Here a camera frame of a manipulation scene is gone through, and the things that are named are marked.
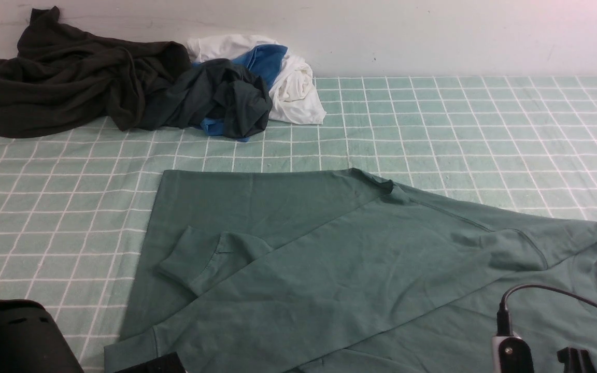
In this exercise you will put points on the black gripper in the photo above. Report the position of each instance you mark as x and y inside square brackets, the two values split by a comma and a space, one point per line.
[169, 363]

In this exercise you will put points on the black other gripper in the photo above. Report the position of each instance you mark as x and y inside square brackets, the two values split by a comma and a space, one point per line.
[576, 360]

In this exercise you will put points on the green long-sleeved shirt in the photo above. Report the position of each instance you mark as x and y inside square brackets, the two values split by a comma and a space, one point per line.
[334, 271]

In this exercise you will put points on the green checkered tablecloth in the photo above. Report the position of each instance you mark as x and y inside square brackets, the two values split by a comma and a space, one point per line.
[74, 206]

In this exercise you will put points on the dark green crumpled garment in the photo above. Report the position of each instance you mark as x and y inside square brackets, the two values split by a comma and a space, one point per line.
[184, 102]

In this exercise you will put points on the white crumpled garment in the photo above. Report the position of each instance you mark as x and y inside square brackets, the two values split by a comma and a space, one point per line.
[294, 95]

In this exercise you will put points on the dark brown crumpled garment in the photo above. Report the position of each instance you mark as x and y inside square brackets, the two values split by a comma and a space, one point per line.
[63, 78]

